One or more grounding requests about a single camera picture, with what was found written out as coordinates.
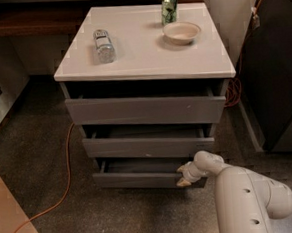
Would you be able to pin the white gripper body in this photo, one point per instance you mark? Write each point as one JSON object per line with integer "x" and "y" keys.
{"x": 189, "y": 174}

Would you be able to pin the grey bottom drawer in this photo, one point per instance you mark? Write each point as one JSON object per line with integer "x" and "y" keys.
{"x": 139, "y": 172}

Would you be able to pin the grey drawer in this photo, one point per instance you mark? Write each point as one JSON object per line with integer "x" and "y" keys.
{"x": 139, "y": 172}
{"x": 148, "y": 110}
{"x": 150, "y": 141}

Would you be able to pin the clear blue plastic bottle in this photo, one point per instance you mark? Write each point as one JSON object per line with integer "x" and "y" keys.
{"x": 104, "y": 46}

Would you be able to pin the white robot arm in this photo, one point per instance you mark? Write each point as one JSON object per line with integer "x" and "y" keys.
{"x": 245, "y": 201}

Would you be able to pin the grey middle drawer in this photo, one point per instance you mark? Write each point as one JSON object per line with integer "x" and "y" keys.
{"x": 150, "y": 141}

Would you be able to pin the white top drawer cabinet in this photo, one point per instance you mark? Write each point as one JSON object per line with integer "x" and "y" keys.
{"x": 147, "y": 64}

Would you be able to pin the grey top drawer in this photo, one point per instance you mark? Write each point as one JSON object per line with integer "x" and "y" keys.
{"x": 148, "y": 110}

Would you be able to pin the white paper bowl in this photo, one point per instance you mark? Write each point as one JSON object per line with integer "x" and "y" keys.
{"x": 181, "y": 33}

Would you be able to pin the green soda can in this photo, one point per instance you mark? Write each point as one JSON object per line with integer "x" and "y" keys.
{"x": 169, "y": 11}

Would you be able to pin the dark wooden shelf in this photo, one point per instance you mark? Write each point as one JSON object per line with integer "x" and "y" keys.
{"x": 52, "y": 18}

